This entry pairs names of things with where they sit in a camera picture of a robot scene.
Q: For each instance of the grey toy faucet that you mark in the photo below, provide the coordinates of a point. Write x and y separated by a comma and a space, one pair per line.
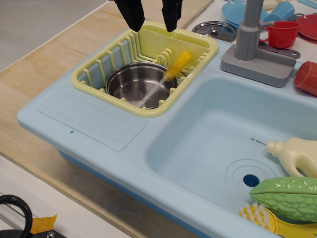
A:
245, 59

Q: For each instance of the grey toy utensil handle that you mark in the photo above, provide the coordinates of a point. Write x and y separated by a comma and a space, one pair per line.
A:
287, 52

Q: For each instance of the yellow dish brush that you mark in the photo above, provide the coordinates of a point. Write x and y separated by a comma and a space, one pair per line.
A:
258, 214

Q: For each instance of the yellow handled toy knife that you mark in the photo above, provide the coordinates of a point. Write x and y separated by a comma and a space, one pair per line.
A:
179, 64

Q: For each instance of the yellow tape piece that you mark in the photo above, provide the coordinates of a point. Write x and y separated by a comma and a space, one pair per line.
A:
43, 224

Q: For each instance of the green toy bitter gourd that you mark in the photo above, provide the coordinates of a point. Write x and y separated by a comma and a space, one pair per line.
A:
293, 198

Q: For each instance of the blue toy plate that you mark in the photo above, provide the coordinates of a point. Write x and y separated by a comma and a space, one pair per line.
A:
232, 11

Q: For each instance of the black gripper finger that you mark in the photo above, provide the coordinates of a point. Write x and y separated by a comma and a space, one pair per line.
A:
132, 12
172, 13

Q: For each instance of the cream toy detergent bottle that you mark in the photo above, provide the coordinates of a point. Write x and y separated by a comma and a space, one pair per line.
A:
297, 156

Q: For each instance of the light blue toy sink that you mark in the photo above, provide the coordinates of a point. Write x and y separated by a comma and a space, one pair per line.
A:
195, 160

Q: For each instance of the red toy plate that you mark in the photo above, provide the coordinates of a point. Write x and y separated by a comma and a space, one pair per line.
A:
308, 26

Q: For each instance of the blue toy cup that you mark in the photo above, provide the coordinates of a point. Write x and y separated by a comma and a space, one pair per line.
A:
284, 11

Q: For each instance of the silver pot lid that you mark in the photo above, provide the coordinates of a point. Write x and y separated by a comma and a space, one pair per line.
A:
216, 29

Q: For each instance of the stainless steel pot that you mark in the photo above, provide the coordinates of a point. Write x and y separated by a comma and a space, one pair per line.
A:
135, 80

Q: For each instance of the yellow dish drying rack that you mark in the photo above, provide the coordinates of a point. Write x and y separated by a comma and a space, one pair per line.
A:
153, 43

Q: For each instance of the red toy measuring cup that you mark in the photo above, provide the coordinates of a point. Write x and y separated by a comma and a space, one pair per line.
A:
282, 34

